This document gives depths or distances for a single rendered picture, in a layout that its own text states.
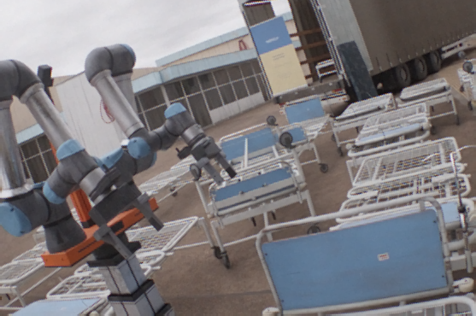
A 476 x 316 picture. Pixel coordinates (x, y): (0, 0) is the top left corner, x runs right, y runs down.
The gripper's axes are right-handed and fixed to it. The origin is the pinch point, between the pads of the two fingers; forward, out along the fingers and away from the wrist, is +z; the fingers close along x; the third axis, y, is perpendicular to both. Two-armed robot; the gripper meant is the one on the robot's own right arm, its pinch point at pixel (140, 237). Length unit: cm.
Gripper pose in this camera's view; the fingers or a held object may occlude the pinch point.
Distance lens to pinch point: 105.9
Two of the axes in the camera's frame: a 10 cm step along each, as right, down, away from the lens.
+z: 6.7, 7.4, -0.4
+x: -4.9, 4.1, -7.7
